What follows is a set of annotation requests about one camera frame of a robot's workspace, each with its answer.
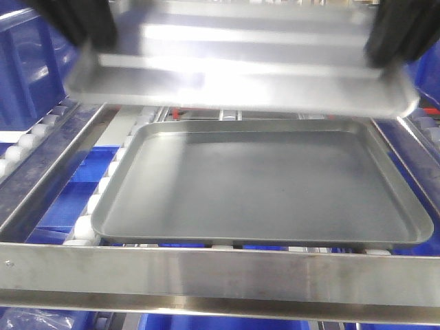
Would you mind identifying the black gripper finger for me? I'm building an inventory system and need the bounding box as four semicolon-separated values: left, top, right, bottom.
24;0;118;50
365;1;439;68

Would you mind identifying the small ribbed silver tray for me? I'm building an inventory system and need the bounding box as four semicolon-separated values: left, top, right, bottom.
65;1;419;119

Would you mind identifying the blue plastic box right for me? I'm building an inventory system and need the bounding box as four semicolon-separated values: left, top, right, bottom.
406;41;439;109

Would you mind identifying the blue plastic box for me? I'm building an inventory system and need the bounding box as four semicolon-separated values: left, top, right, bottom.
406;41;439;109
1;1;77;131

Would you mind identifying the blue plastic box left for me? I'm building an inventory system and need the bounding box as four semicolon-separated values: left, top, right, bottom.
1;1;77;131

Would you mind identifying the large grey metal tray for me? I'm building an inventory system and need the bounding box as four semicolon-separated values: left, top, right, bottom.
91;119;434;249

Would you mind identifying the far left roller track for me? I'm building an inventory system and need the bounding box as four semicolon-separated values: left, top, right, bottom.
1;99;78;180

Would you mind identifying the blue bin lower left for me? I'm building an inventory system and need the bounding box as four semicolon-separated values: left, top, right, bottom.
25;145;119;245

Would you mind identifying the blue bin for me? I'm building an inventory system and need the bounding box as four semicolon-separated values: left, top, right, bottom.
25;145;119;245
137;313;310;330

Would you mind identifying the white roller track left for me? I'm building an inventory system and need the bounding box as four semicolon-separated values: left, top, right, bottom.
63;107;169;246

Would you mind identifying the blue bin bottom front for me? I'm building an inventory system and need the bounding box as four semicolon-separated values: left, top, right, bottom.
137;313;310;330

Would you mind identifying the steel roller rack frame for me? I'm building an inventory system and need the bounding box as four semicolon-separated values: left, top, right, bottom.
1;106;439;325

